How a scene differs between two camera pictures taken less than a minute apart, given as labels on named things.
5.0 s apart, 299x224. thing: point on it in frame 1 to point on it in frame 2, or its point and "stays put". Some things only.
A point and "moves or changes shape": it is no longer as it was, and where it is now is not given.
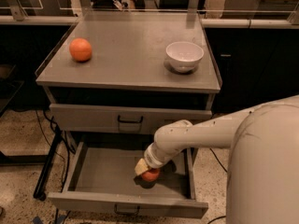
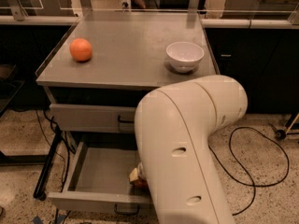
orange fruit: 80,49 stays put
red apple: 150,175 moves or changes shape
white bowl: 184,56 stays put
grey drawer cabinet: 127,86 stays put
